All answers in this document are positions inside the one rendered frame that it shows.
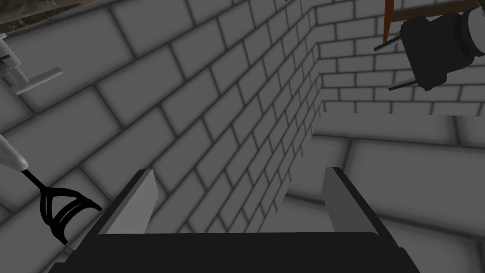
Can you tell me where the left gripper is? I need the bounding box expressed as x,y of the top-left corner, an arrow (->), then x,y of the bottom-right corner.
374,11 -> 476,92

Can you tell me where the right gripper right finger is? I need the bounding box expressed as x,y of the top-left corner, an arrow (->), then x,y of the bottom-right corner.
322,167 -> 380,234

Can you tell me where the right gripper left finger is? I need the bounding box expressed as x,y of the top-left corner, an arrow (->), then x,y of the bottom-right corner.
90,169 -> 159,236

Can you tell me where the grey metal faucet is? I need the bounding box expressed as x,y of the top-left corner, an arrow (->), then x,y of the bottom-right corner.
0,33 -> 63,96

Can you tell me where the orange brown wooden frame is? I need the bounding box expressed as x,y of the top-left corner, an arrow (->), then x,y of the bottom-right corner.
383,0 -> 484,44

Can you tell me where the black whisk white handle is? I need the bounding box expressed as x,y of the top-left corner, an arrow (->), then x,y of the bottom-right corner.
0,133 -> 103,246

